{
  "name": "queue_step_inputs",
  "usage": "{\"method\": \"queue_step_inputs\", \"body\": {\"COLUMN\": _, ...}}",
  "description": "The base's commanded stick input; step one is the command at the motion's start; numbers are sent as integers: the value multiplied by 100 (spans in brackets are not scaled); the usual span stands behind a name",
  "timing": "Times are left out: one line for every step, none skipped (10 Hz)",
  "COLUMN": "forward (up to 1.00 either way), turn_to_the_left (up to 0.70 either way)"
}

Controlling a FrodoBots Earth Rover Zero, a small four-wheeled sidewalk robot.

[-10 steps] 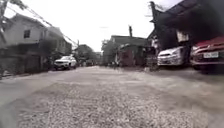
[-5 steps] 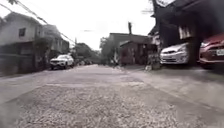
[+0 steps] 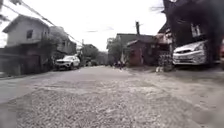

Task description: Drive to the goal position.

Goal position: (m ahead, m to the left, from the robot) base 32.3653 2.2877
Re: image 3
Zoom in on group of people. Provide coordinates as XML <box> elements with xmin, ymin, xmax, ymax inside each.
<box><xmin>113</xmin><ymin>60</ymin><xmax>127</xmax><ymax>70</ymax></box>

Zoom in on roadside trees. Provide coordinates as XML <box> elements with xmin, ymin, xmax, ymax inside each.
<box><xmin>106</xmin><ymin>37</ymin><xmax>123</xmax><ymax>66</ymax></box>

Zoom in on red-brown low building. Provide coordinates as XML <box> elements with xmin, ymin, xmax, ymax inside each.
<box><xmin>114</xmin><ymin>32</ymin><xmax>160</xmax><ymax>67</ymax></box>

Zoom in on grey cracked concrete road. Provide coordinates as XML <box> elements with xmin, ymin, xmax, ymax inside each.
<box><xmin>0</xmin><ymin>65</ymin><xmax>224</xmax><ymax>128</ymax></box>

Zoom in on utility pole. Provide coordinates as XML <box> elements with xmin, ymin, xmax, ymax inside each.
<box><xmin>134</xmin><ymin>20</ymin><xmax>141</xmax><ymax>36</ymax></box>

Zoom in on white SUV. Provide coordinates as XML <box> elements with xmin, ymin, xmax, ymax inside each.
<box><xmin>54</xmin><ymin>54</ymin><xmax>82</xmax><ymax>72</ymax></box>

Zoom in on building behind tree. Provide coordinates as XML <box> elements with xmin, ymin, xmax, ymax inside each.
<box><xmin>49</xmin><ymin>25</ymin><xmax>78</xmax><ymax>64</ymax></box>

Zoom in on white car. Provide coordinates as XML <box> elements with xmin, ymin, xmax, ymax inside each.
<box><xmin>172</xmin><ymin>39</ymin><xmax>210</xmax><ymax>67</ymax></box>

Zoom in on grey two-storey house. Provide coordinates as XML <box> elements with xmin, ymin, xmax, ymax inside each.
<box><xmin>0</xmin><ymin>14</ymin><xmax>54</xmax><ymax>77</ymax></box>

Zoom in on dark tall building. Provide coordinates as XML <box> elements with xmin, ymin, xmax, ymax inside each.
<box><xmin>156</xmin><ymin>0</ymin><xmax>224</xmax><ymax>66</ymax></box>

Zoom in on overhead wires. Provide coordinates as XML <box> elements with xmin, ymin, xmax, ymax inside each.
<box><xmin>0</xmin><ymin>0</ymin><xmax>84</xmax><ymax>46</ymax></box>

